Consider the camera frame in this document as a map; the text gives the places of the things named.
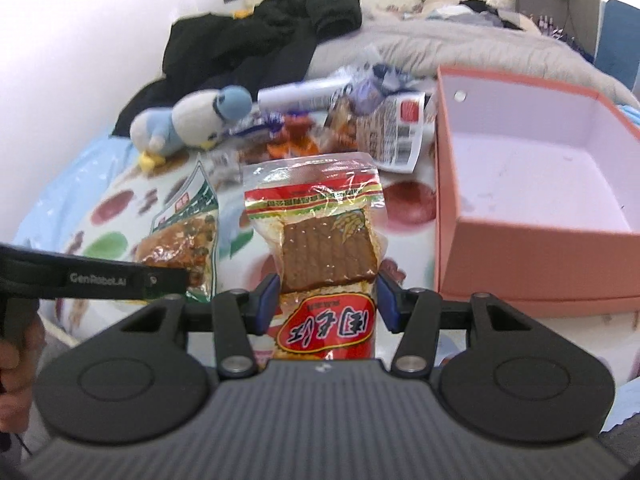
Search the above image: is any large brown cracker packet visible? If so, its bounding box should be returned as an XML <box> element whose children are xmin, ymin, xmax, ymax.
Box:
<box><xmin>242</xmin><ymin>151</ymin><xmax>388</xmax><ymax>363</ymax></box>

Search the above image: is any green snack packet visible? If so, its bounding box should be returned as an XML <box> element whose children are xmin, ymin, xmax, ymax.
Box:
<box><xmin>134</xmin><ymin>157</ymin><xmax>222</xmax><ymax>303</ymax></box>

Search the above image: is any clear packet with orange snack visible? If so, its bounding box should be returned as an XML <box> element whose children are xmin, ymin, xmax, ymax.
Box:
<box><xmin>322</xmin><ymin>91</ymin><xmax>427</xmax><ymax>174</ymax></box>

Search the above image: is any pink cardboard box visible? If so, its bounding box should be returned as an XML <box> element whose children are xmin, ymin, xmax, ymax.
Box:
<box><xmin>432</xmin><ymin>65</ymin><xmax>640</xmax><ymax>318</ymax></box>

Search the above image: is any small red-yellow snack packet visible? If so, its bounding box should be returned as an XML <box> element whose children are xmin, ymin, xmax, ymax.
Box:
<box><xmin>265</xmin><ymin>115</ymin><xmax>322</xmax><ymax>158</ymax></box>

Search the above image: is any row of small bottles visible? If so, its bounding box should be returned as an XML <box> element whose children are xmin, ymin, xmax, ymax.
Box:
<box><xmin>537</xmin><ymin>12</ymin><xmax>592</xmax><ymax>45</ymax></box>

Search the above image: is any white cylindrical packet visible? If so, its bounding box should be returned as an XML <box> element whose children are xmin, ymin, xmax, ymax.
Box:
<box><xmin>257</xmin><ymin>77</ymin><xmax>347</xmax><ymax>112</ymax></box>

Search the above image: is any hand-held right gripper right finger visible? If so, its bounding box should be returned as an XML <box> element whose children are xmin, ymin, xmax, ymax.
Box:
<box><xmin>376</xmin><ymin>270</ymin><xmax>543</xmax><ymax>378</ymax></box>

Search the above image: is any blue white plush penguin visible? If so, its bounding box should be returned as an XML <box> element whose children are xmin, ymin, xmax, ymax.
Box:
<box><xmin>129</xmin><ymin>85</ymin><xmax>253</xmax><ymax>171</ymax></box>

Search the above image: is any grey blanket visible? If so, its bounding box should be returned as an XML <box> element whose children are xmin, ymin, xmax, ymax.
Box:
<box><xmin>310</xmin><ymin>7</ymin><xmax>636</xmax><ymax>106</ymax></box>

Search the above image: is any black clothing pile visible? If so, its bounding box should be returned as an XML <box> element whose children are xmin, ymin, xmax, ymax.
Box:
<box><xmin>110</xmin><ymin>0</ymin><xmax>363</xmax><ymax>138</ymax></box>

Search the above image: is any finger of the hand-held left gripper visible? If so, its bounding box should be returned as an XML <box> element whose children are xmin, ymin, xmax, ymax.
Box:
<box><xmin>145</xmin><ymin>265</ymin><xmax>189</xmax><ymax>299</ymax></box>

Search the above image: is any fruit printed mat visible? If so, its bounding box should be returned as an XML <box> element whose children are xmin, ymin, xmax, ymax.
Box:
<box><xmin>50</xmin><ymin>105</ymin><xmax>451</xmax><ymax>361</ymax></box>

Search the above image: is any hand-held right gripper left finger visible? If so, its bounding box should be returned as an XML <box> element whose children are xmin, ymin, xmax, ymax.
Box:
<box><xmin>117</xmin><ymin>274</ymin><xmax>281</xmax><ymax>380</ymax></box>

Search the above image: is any light blue bed sheet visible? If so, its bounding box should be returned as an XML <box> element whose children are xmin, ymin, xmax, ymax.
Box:
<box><xmin>15</xmin><ymin>135</ymin><xmax>146</xmax><ymax>243</ymax></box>

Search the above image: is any clear blue plastic packet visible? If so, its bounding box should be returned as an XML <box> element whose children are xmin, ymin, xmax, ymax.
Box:
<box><xmin>345</xmin><ymin>62</ymin><xmax>422</xmax><ymax>111</ymax></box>

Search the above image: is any clothes heap on bed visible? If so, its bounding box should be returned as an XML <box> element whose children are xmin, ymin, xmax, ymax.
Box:
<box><xmin>425</xmin><ymin>0</ymin><xmax>526</xmax><ymax>32</ymax></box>

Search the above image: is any blue chair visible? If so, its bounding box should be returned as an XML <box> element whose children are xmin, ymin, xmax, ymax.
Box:
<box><xmin>595</xmin><ymin>0</ymin><xmax>640</xmax><ymax>93</ymax></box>

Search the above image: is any person's left hand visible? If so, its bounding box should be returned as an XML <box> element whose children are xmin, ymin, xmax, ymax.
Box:
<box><xmin>0</xmin><ymin>317</ymin><xmax>48</xmax><ymax>397</ymax></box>

